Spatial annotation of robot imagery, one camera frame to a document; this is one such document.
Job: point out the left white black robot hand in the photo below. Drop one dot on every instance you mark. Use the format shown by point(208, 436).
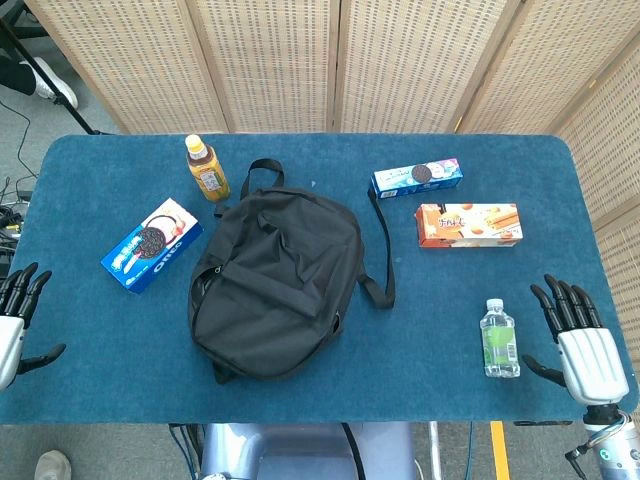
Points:
point(10, 340)

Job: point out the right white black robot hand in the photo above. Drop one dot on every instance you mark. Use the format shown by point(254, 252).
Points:
point(592, 360)

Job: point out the black fabric backpack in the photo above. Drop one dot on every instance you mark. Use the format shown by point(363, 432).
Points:
point(280, 280)

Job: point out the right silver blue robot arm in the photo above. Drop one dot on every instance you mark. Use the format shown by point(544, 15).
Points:
point(617, 450)

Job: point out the dark blue Oreo box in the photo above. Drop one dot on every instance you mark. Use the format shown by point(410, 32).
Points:
point(150, 247)

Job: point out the orange wafer roll box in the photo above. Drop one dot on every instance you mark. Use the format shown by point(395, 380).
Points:
point(467, 225)

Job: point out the blue cookie box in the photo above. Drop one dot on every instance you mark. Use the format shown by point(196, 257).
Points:
point(417, 178)

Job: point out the clear water bottle green label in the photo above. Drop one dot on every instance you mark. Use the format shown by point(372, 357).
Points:
point(499, 345)

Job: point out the yellow floor tape stripe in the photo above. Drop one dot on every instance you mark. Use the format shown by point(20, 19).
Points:
point(500, 450)

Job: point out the grey beige shoe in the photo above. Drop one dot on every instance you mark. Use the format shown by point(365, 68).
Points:
point(52, 466)

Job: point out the white table leg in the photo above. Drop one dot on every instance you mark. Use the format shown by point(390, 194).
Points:
point(435, 450)

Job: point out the blue felt table cover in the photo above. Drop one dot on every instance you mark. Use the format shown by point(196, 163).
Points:
point(400, 350)

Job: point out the orange tea bottle yellow cap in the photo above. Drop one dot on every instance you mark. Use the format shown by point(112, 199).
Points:
point(207, 175)

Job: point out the black tripod stand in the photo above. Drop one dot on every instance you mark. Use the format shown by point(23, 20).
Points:
point(50, 85)

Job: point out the white sneaker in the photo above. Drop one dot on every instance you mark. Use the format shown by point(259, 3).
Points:
point(55, 85)

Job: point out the black trouser leg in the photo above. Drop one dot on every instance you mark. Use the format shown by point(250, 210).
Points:
point(12, 70)

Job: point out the grey blue robot torso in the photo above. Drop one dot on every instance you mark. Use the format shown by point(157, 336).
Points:
point(305, 452)

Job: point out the woven rattan folding screen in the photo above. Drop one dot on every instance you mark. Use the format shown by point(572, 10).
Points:
point(275, 60)

